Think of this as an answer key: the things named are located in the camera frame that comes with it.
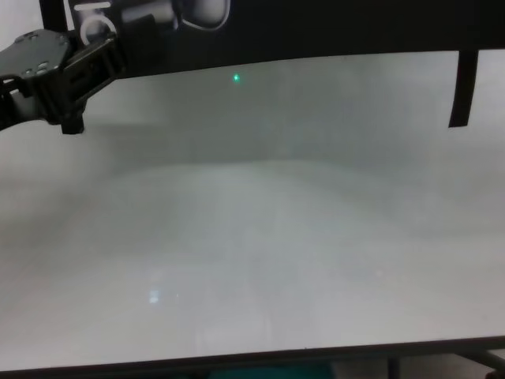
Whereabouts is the black robot print poster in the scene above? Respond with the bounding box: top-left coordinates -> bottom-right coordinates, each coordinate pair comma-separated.
73,0 -> 505,82

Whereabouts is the black tape frame outline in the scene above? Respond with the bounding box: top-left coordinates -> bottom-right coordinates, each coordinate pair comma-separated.
39,0 -> 479,136

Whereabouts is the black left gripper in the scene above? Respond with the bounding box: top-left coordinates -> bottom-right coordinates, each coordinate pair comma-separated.
0,32 -> 128,131

